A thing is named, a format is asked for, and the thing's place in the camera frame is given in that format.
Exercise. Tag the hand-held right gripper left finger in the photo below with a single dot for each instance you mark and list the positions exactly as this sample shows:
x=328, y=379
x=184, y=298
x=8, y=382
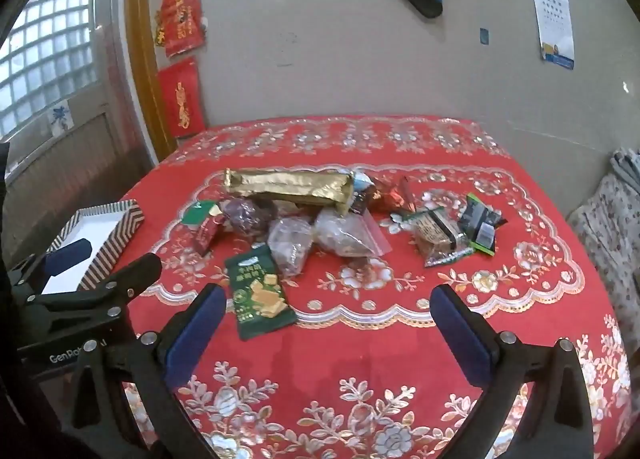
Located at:
x=200, y=334

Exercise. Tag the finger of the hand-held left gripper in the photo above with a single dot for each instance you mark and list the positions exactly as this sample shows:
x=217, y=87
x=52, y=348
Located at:
x=70, y=250
x=135, y=271

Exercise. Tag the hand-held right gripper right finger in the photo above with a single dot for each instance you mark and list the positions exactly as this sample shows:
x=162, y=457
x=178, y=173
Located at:
x=460, y=336

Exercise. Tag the striped cardboard box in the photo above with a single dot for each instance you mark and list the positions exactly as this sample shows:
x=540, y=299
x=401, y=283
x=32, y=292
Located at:
x=107, y=246

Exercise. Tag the green snack packet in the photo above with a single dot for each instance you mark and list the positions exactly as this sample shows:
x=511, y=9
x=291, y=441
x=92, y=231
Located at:
x=255, y=289

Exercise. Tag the small dark red packet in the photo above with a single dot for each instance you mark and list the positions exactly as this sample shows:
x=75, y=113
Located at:
x=205, y=234

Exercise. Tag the clear packet with green trim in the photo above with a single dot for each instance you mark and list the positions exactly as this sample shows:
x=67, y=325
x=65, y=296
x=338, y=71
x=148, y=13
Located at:
x=435, y=234

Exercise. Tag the black packet with green edge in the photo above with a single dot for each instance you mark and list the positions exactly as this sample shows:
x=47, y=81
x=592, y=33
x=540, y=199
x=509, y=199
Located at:
x=480, y=221

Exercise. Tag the clear bag of dark dates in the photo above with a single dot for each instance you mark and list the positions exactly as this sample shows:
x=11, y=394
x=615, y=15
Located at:
x=247, y=216

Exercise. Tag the dark brown coffee stick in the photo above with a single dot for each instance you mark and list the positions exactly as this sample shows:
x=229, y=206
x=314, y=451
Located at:
x=367, y=199

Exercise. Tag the long gold foil packet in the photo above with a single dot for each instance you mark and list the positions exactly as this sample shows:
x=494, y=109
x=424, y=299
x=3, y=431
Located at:
x=285, y=186

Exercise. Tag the metal ribbed door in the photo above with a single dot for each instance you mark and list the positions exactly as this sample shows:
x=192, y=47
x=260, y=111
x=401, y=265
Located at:
x=90, y=154

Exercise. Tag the red floral tablecloth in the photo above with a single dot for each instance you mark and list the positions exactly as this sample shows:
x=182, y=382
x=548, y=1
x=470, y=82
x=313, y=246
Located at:
x=350, y=354

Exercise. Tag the clear plastic snack bag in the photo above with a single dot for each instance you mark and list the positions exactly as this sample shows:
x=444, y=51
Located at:
x=290, y=249

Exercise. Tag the blue snowflake sticker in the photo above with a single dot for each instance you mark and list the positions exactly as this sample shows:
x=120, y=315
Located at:
x=60, y=118

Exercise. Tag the clear bag with pink strip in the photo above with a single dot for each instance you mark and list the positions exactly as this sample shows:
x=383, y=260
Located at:
x=345, y=234

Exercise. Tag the floral cloth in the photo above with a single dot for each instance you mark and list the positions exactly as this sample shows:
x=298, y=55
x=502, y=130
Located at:
x=610, y=239

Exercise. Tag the red poster with gold character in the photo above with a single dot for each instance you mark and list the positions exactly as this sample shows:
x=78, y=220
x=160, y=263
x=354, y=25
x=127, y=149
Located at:
x=182, y=99

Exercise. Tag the glass block window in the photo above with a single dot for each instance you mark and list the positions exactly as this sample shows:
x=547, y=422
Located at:
x=50, y=39

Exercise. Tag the grey cloth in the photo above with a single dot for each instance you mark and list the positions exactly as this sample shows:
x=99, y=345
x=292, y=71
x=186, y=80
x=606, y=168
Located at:
x=625, y=164

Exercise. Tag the wooden door frame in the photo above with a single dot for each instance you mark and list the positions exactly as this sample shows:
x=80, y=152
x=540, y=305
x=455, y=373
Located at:
x=142, y=39

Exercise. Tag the red ornate wall poster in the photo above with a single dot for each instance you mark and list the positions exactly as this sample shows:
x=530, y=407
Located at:
x=182, y=14

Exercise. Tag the small blue wall sticker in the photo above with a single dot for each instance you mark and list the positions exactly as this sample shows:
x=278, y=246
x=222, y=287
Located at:
x=484, y=36

